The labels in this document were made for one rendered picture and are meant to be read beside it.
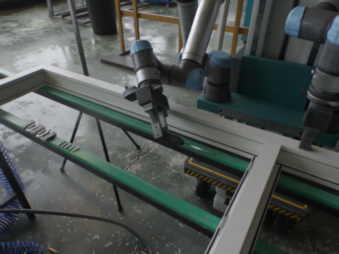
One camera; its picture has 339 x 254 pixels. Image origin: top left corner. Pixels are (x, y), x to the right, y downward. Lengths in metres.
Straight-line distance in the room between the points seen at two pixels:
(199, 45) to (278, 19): 0.55
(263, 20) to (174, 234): 1.23
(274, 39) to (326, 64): 0.76
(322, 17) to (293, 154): 0.35
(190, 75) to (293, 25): 0.32
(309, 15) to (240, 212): 0.51
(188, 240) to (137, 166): 0.69
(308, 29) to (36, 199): 1.79
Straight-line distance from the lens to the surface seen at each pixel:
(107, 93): 1.03
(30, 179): 2.14
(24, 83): 1.27
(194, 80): 0.86
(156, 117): 0.75
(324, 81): 0.66
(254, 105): 1.36
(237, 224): 0.56
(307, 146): 0.77
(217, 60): 1.26
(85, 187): 1.93
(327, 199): 0.78
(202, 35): 0.93
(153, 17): 3.61
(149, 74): 0.80
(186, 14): 1.16
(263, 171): 0.68
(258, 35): 1.36
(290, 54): 1.40
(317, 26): 0.76
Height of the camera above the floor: 1.39
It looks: 36 degrees down
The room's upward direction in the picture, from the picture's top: straight up
